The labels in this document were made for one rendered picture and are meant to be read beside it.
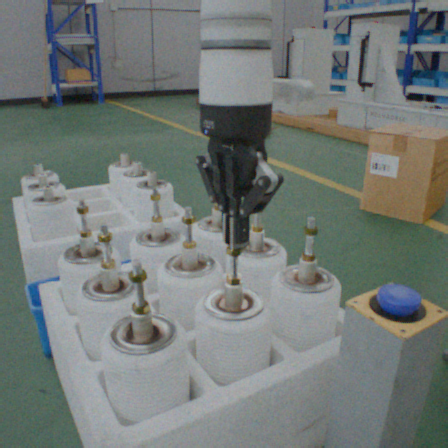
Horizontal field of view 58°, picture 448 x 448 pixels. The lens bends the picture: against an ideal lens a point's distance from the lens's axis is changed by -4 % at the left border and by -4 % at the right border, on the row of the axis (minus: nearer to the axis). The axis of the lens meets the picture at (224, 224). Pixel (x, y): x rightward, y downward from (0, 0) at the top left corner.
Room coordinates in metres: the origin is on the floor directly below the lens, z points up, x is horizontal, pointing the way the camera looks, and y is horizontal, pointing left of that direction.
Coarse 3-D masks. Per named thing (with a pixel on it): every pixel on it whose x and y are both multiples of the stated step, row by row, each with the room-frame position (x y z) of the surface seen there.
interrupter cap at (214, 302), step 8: (216, 288) 0.47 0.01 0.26; (224, 288) 0.47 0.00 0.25; (248, 288) 0.47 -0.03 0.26; (208, 296) 0.45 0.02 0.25; (216, 296) 0.45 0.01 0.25; (224, 296) 0.45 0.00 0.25; (248, 296) 0.45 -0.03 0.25; (256, 296) 0.45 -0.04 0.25; (208, 304) 0.43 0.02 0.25; (216, 304) 0.44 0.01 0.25; (224, 304) 0.44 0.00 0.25; (248, 304) 0.44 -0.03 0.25; (256, 304) 0.43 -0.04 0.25; (208, 312) 0.42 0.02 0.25; (216, 312) 0.42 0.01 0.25; (224, 312) 0.42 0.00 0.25; (232, 312) 0.42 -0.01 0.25; (240, 312) 0.42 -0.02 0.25; (248, 312) 0.42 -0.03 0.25; (256, 312) 0.41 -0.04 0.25; (232, 320) 0.40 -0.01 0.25; (240, 320) 0.40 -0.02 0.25
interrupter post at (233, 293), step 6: (228, 288) 0.43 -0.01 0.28; (234, 288) 0.43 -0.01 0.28; (240, 288) 0.43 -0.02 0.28; (228, 294) 0.43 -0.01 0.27; (234, 294) 0.43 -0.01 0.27; (240, 294) 0.43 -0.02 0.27; (228, 300) 0.43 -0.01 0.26; (234, 300) 0.43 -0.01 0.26; (240, 300) 0.43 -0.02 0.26; (228, 306) 0.43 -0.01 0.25; (234, 306) 0.43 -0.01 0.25; (240, 306) 0.43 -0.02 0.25
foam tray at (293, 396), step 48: (48, 288) 0.59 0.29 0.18; (192, 336) 0.47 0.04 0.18; (336, 336) 0.51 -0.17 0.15; (96, 384) 0.37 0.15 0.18; (192, 384) 0.39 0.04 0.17; (240, 384) 0.38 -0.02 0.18; (288, 384) 0.39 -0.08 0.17; (96, 432) 0.30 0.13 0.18; (144, 432) 0.31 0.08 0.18; (192, 432) 0.32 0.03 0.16; (240, 432) 0.35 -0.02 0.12; (288, 432) 0.39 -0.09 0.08
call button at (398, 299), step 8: (384, 288) 0.34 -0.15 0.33; (392, 288) 0.34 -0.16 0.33; (400, 288) 0.34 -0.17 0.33; (408, 288) 0.34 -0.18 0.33; (384, 296) 0.33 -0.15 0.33; (392, 296) 0.33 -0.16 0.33; (400, 296) 0.33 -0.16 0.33; (408, 296) 0.33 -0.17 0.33; (416, 296) 0.33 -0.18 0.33; (384, 304) 0.32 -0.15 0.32; (392, 304) 0.32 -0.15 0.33; (400, 304) 0.31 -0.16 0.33; (408, 304) 0.31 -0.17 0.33; (416, 304) 0.31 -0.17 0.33; (392, 312) 0.32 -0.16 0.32; (400, 312) 0.32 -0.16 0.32; (408, 312) 0.32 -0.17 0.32
